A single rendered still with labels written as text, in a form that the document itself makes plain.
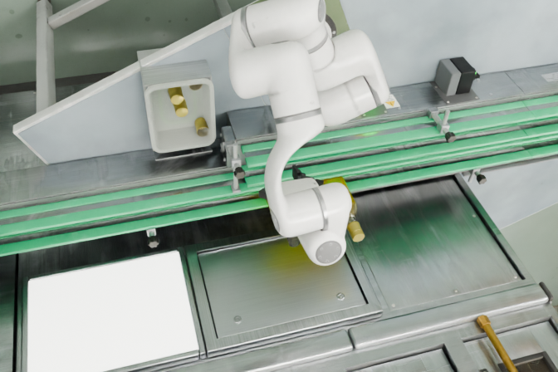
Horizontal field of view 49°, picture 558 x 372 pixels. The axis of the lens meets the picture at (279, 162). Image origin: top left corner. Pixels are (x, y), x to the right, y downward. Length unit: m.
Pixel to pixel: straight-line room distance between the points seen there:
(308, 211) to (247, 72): 0.26
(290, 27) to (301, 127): 0.19
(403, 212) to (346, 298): 0.41
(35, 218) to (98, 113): 0.32
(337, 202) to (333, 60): 0.33
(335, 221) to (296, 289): 0.62
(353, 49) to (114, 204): 0.77
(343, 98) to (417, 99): 0.56
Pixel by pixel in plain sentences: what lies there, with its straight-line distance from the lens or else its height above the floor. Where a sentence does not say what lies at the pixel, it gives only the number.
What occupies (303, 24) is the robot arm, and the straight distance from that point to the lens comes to 1.11.
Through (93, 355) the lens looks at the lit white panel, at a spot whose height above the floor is 1.26.
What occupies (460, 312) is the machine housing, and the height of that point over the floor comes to 1.37.
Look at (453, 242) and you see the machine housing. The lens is 1.90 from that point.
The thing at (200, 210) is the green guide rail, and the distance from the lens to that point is 1.71.
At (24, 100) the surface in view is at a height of 0.16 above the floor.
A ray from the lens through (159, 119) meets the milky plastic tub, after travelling 1.69.
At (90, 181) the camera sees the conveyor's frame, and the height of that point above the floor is 0.85.
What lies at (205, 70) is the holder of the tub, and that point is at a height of 0.80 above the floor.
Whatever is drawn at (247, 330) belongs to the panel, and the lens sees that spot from 1.59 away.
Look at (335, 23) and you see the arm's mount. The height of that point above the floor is 0.82.
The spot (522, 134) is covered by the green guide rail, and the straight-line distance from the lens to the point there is 1.98.
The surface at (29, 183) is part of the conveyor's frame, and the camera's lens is 1.75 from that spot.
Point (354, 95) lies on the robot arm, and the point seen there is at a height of 1.12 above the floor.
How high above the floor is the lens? 2.07
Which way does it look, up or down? 43 degrees down
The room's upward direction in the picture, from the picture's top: 158 degrees clockwise
